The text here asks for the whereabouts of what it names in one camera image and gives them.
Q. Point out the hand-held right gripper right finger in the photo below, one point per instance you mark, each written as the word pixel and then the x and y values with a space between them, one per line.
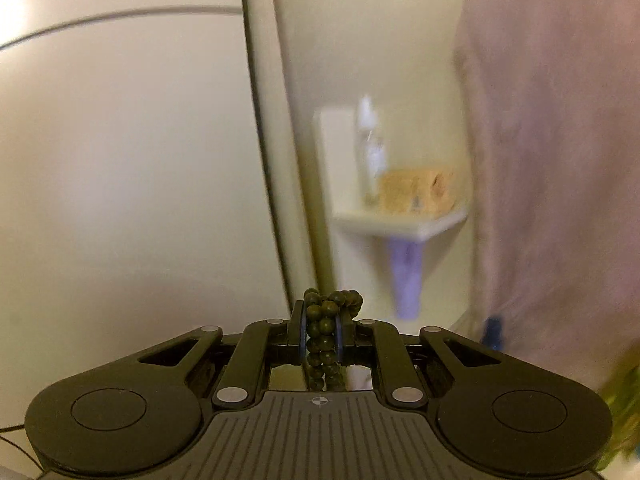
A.
pixel 342 340

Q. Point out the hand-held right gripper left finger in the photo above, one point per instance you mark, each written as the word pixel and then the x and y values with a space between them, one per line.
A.
pixel 299 335

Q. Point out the purple tube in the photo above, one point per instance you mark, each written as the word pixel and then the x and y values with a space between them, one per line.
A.
pixel 407 280

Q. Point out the cream wooden shelf unit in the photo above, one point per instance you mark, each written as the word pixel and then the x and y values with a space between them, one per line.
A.
pixel 400 225

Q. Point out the tan box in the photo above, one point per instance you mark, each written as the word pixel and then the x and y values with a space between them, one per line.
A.
pixel 410 190

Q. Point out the clear plastic bottle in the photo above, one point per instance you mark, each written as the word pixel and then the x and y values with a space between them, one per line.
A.
pixel 372 160

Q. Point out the pink hanging towel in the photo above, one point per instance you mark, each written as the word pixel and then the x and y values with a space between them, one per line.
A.
pixel 550 135

